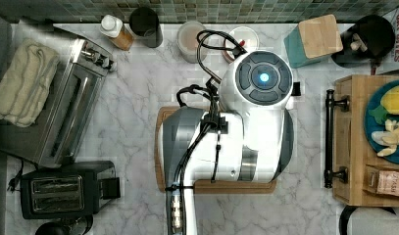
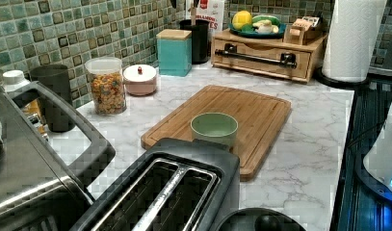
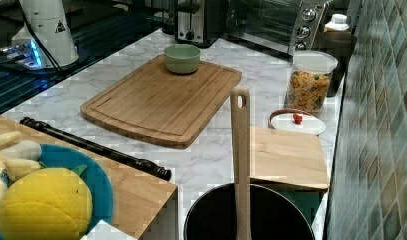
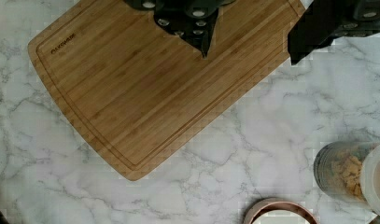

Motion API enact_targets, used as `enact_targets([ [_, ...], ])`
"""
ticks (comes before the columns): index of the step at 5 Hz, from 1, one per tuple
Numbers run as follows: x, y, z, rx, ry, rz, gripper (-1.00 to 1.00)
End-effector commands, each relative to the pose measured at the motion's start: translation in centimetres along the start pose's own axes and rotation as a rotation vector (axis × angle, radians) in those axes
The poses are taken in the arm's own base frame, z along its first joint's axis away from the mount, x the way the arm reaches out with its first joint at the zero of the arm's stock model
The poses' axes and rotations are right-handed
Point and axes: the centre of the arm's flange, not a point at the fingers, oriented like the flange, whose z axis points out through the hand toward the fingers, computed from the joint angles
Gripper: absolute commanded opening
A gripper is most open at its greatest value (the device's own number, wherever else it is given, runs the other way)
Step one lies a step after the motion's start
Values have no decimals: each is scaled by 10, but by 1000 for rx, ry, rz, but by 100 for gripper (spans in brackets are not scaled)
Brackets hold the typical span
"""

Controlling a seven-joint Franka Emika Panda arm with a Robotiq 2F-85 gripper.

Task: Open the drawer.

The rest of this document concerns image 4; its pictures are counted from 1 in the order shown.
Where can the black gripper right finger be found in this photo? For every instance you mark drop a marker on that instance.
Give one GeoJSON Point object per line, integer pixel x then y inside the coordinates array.
{"type": "Point", "coordinates": [326, 20]}

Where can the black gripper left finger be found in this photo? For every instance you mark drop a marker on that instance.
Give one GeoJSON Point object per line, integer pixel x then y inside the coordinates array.
{"type": "Point", "coordinates": [192, 20]}

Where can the bamboo cutting board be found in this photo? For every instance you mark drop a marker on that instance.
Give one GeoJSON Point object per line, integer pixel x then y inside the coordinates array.
{"type": "Point", "coordinates": [137, 94]}

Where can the clear jar with brown contents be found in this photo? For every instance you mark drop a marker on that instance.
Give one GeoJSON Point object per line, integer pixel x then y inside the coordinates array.
{"type": "Point", "coordinates": [350, 172]}

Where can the copper rimmed round container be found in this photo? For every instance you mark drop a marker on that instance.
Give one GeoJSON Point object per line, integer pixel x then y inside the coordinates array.
{"type": "Point", "coordinates": [278, 211]}

